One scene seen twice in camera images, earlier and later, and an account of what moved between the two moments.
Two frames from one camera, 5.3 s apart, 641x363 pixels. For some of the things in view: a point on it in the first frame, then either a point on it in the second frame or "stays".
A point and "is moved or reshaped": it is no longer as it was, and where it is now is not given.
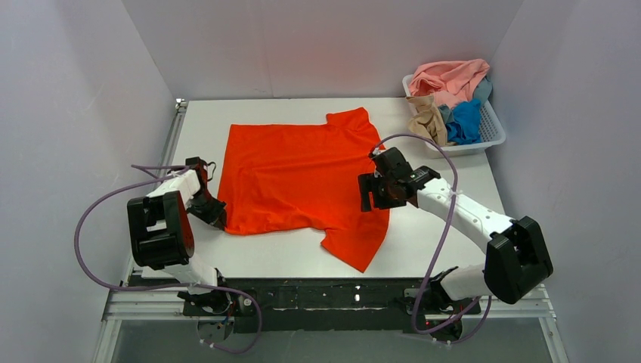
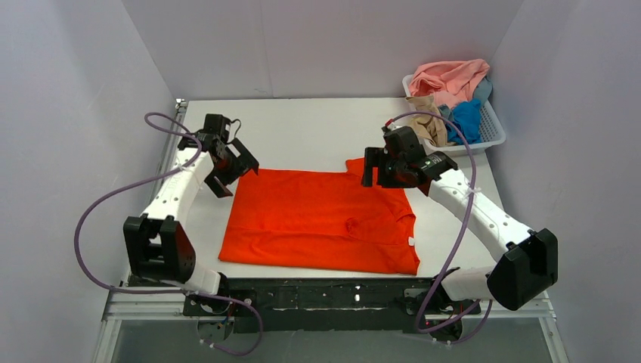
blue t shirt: x=466 y=126 stays
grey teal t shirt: x=481 y=91 stays
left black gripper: x=211 y=210 -> x=233 y=166
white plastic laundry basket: x=492 y=133 stays
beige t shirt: x=428 y=121 stays
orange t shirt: x=305 y=177 is moved or reshaped
